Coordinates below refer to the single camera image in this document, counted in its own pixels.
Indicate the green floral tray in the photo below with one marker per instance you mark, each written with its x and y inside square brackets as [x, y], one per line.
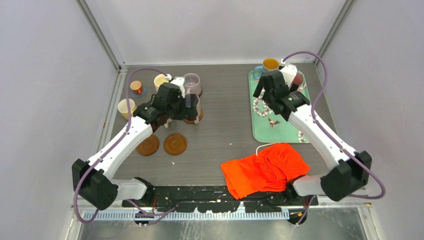
[268, 127]

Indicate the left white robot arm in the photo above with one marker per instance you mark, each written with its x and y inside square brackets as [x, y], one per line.
[93, 179]

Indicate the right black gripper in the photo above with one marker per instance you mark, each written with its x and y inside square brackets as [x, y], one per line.
[259, 88]

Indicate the pink mug purple inside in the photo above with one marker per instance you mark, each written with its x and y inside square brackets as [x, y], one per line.
[192, 108]

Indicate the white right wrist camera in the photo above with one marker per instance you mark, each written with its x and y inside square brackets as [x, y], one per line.
[289, 72]

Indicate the cream white mug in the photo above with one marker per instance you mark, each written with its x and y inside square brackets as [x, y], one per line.
[160, 79]

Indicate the pink floral mug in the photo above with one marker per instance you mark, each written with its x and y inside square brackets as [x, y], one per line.
[297, 82]

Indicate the blue round coaster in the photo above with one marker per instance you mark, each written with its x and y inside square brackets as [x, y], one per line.
[138, 95]

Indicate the lilac ceramic mug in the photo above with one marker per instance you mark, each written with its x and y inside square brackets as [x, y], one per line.
[192, 84]

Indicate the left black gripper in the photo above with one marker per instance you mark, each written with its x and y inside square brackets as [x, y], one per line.
[188, 113]

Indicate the brown wooden coaster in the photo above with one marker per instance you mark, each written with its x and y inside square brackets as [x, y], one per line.
[198, 119]
[175, 144]
[148, 146]

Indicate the orange cloth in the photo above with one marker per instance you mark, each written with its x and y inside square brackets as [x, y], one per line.
[269, 170]

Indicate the small tan cup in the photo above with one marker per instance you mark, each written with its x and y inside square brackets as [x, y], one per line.
[136, 86]

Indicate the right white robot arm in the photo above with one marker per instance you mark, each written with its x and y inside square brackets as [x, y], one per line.
[348, 168]

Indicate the green inside mug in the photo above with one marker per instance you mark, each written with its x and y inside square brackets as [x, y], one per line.
[167, 124]

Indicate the blue mug yellow inside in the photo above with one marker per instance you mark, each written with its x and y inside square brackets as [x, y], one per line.
[267, 65]

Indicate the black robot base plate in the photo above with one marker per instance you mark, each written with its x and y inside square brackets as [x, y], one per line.
[217, 199]

